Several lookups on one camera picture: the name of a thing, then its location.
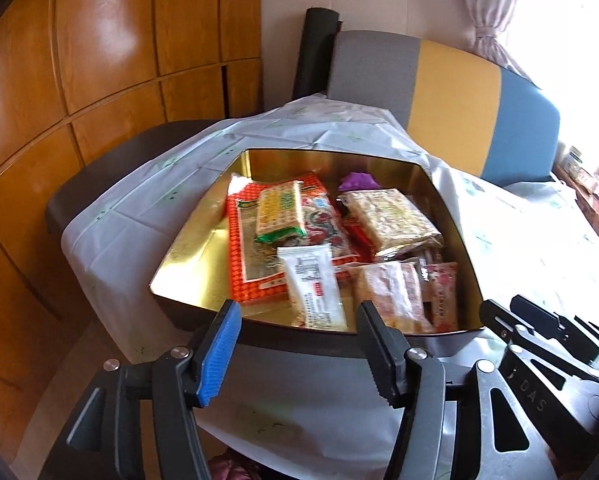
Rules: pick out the gold lined tin box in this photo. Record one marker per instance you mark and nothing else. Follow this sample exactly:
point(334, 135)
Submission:
point(194, 260)

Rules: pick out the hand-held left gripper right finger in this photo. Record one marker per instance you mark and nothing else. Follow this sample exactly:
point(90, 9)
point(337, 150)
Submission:
point(379, 355)

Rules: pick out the window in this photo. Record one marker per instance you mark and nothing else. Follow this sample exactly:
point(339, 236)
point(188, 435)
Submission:
point(579, 60)

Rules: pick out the white green printed tablecloth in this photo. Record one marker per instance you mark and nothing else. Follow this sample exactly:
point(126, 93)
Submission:
point(144, 195)

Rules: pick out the tied beige curtain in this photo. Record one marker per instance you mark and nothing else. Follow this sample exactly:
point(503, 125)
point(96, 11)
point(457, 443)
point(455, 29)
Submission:
point(489, 20)

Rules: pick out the purple candy packet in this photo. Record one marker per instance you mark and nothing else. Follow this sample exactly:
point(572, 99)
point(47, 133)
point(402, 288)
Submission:
point(357, 182)

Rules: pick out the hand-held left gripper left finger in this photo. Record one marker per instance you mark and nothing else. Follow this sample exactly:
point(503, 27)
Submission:
point(219, 355)

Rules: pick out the green edged cracker packet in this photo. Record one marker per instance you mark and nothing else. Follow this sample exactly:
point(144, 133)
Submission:
point(279, 207)

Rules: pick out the orange patterned snack bag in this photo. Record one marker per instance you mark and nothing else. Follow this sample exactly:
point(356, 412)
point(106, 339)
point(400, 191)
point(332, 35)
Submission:
point(244, 260)

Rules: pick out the puffed rice cracker packet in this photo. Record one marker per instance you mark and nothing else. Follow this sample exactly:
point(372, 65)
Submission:
point(389, 217)

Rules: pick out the white snack packet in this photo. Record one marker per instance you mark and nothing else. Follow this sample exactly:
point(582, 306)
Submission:
point(309, 285)

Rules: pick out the wooden desk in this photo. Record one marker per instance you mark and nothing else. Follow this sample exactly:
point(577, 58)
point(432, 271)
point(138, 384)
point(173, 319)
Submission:
point(594, 210)

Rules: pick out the red candy packet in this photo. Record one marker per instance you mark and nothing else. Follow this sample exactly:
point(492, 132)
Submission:
point(357, 240)

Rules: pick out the peanut brittle packet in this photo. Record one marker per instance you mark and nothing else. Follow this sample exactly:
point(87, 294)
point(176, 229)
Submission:
point(387, 290)

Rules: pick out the magenta quilted garment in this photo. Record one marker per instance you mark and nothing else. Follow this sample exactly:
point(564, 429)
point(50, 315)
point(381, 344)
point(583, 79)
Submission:
point(234, 467)

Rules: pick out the pink red snack packet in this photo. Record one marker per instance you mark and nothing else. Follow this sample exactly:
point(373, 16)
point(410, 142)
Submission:
point(442, 300)

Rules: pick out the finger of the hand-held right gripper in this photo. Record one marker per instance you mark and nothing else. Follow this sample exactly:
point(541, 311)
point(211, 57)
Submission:
point(509, 330)
point(544, 317)

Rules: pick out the black rolled mat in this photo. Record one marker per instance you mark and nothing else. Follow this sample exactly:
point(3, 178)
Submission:
point(314, 50)

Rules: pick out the wooden wardrobe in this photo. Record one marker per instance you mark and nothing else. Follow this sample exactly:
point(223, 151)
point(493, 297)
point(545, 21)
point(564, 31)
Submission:
point(79, 60)

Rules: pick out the grey yellow blue headboard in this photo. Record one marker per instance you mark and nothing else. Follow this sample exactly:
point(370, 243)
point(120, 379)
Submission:
point(454, 95)

